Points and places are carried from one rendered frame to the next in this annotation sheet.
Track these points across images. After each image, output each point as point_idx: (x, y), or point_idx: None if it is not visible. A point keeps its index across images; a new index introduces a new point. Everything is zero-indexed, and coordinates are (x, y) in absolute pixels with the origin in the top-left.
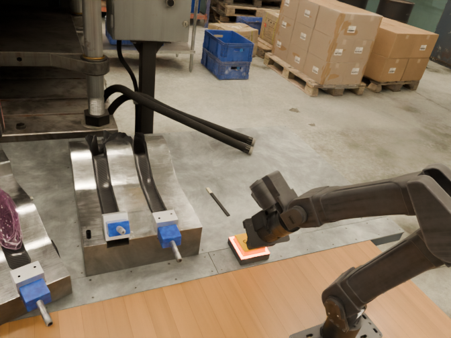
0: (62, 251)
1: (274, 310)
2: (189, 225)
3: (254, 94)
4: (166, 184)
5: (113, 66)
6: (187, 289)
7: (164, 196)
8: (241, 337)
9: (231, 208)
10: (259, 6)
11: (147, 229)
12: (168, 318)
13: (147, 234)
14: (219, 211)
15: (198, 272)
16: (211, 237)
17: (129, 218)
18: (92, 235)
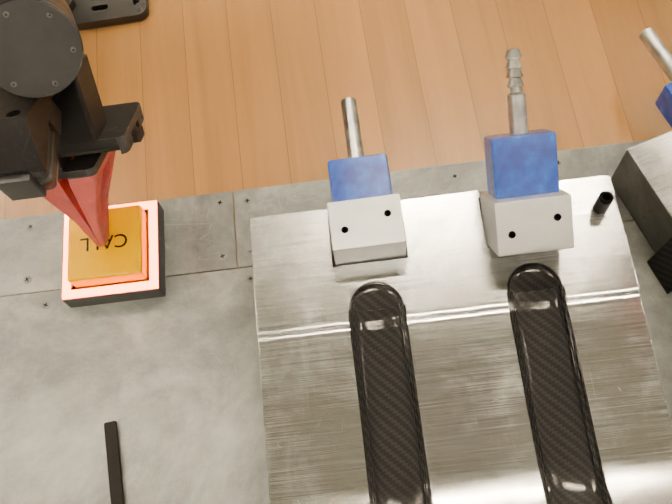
0: (661, 322)
1: (141, 79)
2: (288, 227)
3: None
4: (320, 487)
5: None
6: (326, 159)
7: (342, 395)
8: (241, 34)
9: (81, 464)
10: None
11: (424, 225)
12: (385, 92)
13: (424, 203)
14: (135, 454)
15: (284, 201)
16: (206, 325)
17: (479, 280)
18: (590, 214)
